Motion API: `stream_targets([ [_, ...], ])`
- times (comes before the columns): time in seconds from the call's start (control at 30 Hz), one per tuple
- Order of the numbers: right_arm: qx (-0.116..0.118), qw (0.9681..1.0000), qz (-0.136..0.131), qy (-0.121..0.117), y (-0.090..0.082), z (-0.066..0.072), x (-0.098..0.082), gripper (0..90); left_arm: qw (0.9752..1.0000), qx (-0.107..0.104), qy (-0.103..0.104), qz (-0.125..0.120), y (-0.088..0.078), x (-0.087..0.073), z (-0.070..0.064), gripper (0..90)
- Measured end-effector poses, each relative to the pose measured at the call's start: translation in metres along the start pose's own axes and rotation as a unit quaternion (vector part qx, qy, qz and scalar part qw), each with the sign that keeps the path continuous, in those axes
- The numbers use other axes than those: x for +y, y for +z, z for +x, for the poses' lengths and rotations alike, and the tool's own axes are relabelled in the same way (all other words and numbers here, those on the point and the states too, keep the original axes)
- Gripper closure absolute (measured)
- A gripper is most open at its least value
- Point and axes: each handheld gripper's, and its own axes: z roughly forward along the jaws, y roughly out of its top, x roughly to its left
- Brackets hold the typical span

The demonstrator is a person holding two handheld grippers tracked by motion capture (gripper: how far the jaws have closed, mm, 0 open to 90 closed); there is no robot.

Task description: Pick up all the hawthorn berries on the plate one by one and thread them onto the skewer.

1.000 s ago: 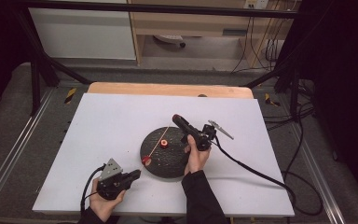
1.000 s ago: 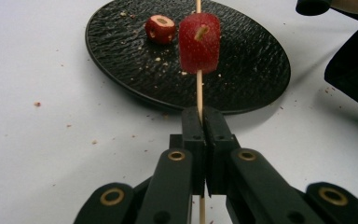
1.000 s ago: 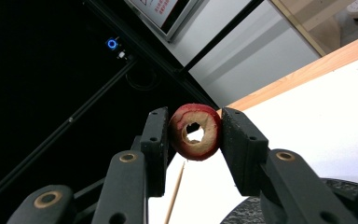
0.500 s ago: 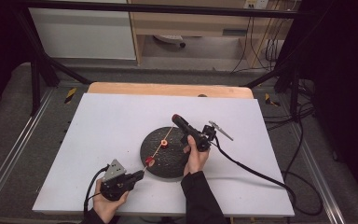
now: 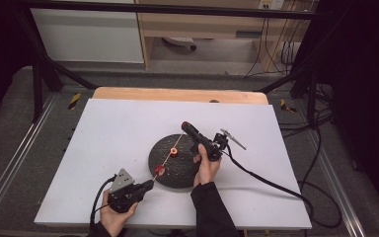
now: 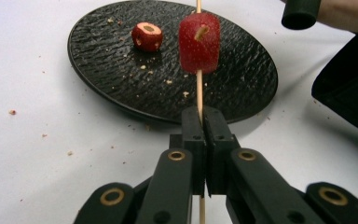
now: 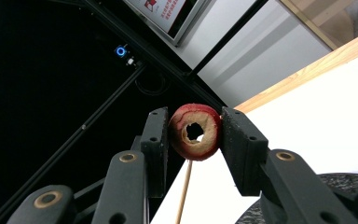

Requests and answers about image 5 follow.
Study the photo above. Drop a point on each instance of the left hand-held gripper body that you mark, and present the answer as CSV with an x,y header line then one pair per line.
x,y
121,197

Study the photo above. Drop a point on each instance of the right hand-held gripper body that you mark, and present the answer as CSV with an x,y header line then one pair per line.
x,y
215,149

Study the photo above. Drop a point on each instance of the thin bamboo skewer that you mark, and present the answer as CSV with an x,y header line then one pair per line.
x,y
166,160

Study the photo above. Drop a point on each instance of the black round plate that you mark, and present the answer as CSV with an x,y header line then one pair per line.
x,y
177,174

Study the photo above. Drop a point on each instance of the person's left hand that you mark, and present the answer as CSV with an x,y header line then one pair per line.
x,y
115,219

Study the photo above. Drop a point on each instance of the person's right hand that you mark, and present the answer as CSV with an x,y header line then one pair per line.
x,y
207,171

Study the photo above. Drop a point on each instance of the wooden table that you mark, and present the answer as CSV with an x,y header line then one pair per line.
x,y
164,94

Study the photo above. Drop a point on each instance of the white board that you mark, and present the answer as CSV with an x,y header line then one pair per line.
x,y
118,138

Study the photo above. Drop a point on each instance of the yellow black hazard tape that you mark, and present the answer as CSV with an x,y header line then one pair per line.
x,y
74,101
286,106

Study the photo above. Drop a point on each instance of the grey chair base with caster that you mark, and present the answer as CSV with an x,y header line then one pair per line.
x,y
179,41

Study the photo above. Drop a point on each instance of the light wooden desk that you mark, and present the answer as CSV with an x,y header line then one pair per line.
x,y
204,24

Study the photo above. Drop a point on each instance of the white cabinet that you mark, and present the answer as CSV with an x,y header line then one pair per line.
x,y
85,36

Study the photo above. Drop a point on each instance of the white power strip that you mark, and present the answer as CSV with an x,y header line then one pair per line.
x,y
271,4

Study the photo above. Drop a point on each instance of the black metal frame stand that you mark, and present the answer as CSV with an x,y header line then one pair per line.
x,y
39,85
311,95

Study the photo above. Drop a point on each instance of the aluminium rail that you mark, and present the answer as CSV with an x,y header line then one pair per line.
x,y
339,184
23,141

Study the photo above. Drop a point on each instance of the black metal frame bar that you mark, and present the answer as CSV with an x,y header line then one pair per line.
x,y
164,9

